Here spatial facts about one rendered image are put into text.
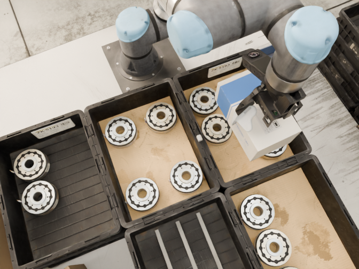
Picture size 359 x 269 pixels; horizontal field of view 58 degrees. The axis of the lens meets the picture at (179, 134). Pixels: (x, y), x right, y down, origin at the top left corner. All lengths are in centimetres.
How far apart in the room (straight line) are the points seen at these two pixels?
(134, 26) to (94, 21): 136
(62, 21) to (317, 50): 217
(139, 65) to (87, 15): 133
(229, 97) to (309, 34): 34
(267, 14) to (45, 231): 87
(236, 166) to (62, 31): 176
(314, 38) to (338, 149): 86
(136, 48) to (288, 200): 71
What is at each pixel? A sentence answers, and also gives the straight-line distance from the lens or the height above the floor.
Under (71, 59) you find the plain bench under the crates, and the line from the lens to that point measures 145.
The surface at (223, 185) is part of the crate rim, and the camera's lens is 94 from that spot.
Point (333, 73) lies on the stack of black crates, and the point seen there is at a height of 28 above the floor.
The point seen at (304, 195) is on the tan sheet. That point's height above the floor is 83.
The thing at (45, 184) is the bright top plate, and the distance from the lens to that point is 109.
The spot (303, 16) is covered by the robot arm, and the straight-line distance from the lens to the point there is 54.
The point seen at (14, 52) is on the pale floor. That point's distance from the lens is 251.
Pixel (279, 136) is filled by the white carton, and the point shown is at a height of 113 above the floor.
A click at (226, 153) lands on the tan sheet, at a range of 107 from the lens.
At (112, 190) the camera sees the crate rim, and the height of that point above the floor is 93.
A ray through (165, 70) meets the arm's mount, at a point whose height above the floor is 75.
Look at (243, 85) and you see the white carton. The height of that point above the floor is 113.
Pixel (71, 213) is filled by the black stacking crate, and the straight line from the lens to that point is 108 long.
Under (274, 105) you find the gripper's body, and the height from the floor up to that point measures 125.
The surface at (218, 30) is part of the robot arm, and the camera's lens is 53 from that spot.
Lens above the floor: 185
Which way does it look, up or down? 70 degrees down
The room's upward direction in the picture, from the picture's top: 1 degrees counter-clockwise
